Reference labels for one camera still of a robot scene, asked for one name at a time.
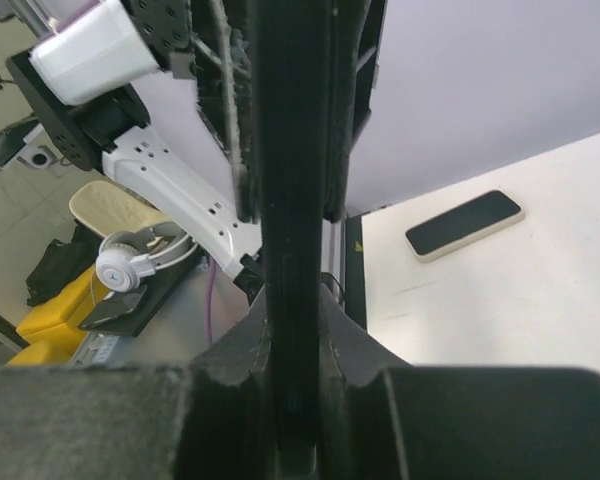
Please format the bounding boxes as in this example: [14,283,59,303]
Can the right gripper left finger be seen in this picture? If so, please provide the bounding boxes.
[0,297,273,479]

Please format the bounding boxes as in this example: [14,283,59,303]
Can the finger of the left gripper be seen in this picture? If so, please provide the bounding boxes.
[324,0,387,223]
[190,1,259,223]

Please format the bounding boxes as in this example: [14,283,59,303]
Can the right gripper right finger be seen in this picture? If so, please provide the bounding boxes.
[318,289,600,479]

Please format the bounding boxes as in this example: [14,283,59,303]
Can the black smartphone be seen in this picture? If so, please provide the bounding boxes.
[249,1,332,479]

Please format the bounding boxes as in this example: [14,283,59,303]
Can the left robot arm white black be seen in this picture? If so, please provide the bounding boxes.
[7,1,386,286]

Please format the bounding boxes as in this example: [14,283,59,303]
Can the black phone cream case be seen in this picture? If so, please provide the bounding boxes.
[405,190,525,263]

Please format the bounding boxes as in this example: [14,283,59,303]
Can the black tablet on desk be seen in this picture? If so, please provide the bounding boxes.
[78,248,203,337]

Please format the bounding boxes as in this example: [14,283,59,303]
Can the white headphones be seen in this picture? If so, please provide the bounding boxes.
[95,221,198,293]

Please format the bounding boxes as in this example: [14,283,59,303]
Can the yellow box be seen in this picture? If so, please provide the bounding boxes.
[7,266,109,366]

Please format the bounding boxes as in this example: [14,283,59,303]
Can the cream cushion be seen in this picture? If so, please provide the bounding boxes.
[69,180,169,237]

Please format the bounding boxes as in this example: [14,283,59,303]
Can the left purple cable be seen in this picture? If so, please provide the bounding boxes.
[204,262,217,346]

